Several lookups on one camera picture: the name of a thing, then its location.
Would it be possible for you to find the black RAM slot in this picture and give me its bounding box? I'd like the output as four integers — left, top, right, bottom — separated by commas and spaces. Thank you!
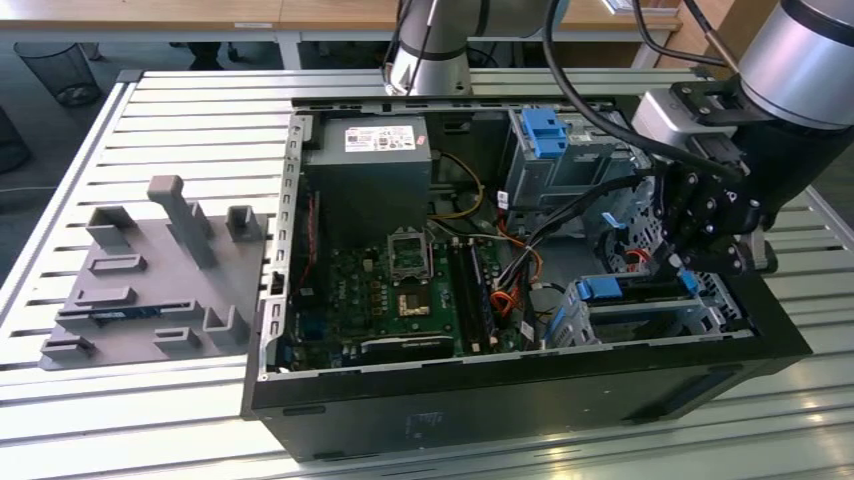
456, 237, 486, 353
465, 237, 494, 351
448, 237, 478, 354

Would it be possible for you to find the thin orange wire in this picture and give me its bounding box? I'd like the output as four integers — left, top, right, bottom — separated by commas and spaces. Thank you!
518, 242, 545, 301

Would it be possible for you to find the black wire bundle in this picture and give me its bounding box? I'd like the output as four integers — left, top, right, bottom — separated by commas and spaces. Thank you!
496, 172, 659, 301

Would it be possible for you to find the grey parts rack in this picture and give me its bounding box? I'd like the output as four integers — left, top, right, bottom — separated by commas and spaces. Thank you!
37, 174, 276, 372

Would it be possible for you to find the black chair base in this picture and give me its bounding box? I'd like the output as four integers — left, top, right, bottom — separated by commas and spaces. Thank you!
169, 42, 245, 72

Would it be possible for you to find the blue plastic drive carrier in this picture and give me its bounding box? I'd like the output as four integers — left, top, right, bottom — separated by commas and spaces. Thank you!
521, 108, 568, 159

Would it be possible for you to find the green RAM stick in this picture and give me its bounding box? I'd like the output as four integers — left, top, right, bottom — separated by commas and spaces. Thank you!
89, 308, 162, 322

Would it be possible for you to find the green motherboard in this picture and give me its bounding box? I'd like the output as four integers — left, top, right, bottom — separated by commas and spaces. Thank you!
285, 227, 535, 371

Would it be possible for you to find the black graphics card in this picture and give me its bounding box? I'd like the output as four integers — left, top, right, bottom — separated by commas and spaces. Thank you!
358, 333, 457, 365

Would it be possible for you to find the grey metal drive cage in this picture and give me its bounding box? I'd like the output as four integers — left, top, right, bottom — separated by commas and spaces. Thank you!
502, 107, 652, 239

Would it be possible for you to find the wooden desk white frame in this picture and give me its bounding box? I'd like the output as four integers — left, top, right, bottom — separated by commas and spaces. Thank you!
276, 0, 685, 70
0, 0, 301, 45

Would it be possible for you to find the red yellow disk power wire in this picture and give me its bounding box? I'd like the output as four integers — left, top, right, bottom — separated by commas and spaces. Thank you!
624, 246, 675, 275

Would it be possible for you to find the black PC case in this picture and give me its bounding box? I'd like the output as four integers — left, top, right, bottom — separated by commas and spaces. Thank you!
238, 94, 815, 464

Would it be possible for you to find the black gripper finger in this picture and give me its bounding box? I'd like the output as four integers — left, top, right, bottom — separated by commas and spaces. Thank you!
656, 167, 719, 264
673, 232, 759, 275

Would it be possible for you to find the black mesh wastebasket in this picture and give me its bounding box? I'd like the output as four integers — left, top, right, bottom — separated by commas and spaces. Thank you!
11, 42, 102, 107

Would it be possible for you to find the grey power supply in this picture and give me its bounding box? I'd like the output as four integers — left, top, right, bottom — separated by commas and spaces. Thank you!
302, 115, 432, 236

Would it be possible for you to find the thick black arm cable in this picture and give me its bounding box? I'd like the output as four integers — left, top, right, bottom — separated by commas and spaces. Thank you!
540, 0, 745, 177

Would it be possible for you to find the wooden cabinet panel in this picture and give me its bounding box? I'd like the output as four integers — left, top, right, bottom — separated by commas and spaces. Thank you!
656, 0, 783, 71

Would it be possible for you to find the CPU socket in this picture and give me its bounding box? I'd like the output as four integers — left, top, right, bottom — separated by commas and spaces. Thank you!
396, 292, 429, 317

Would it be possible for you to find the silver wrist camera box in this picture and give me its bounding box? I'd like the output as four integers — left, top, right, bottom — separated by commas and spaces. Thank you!
629, 89, 743, 151

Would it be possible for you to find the orange red wire bundle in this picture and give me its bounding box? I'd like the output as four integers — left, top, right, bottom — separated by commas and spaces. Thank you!
489, 290, 535, 322

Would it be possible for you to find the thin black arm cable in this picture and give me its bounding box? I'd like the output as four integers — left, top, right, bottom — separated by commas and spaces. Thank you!
631, 0, 741, 76

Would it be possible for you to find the grey metal disk bay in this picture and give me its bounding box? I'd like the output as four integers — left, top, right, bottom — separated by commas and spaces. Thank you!
545, 277, 759, 351

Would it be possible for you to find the hard disk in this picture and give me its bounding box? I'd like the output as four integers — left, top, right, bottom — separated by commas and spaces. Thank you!
573, 269, 700, 304

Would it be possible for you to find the metal socket cover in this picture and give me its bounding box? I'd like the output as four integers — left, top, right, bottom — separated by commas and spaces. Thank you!
386, 227, 432, 281

